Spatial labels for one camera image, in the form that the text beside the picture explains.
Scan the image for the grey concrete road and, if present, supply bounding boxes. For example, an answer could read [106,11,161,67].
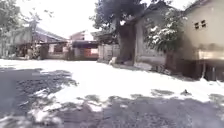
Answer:
[0,58,224,128]

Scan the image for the large dark tree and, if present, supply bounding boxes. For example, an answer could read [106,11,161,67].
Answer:
[89,0,149,66]

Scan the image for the building with red front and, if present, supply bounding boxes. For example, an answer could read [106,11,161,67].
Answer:
[68,29,100,62]

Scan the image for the grey building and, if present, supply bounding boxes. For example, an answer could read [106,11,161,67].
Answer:
[133,1,188,72]

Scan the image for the bush with pale flowers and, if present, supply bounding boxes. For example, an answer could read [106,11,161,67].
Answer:
[144,8,186,54]

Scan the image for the building with dark roof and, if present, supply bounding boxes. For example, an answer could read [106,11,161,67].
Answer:
[0,25,71,61]

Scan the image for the beige building with small windows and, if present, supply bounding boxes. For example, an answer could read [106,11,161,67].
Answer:
[179,0,224,83]

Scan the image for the leafy tree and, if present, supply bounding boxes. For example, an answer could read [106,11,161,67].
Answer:
[0,0,24,38]

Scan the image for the grey fence wall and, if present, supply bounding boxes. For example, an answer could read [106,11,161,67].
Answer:
[97,43,121,64]

